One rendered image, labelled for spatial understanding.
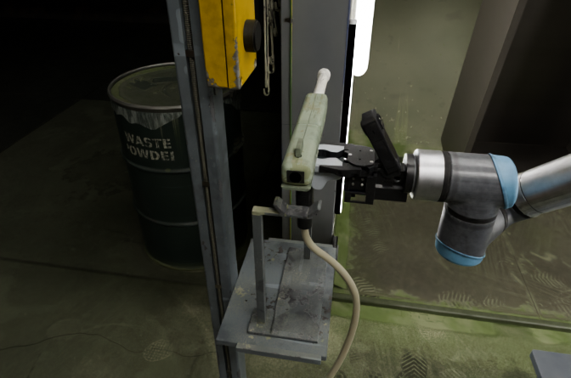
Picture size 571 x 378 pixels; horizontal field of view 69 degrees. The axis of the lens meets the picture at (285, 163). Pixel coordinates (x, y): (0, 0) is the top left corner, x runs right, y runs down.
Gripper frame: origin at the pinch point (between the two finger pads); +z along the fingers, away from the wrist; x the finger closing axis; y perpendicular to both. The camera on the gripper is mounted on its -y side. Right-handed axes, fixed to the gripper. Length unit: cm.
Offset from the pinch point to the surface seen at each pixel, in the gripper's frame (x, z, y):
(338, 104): 46.7, -4.8, 9.6
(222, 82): -6.4, 11.5, -15.4
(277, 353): -16.0, 1.8, 36.0
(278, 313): -7.5, 3.2, 35.1
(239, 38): -5.2, 8.7, -21.9
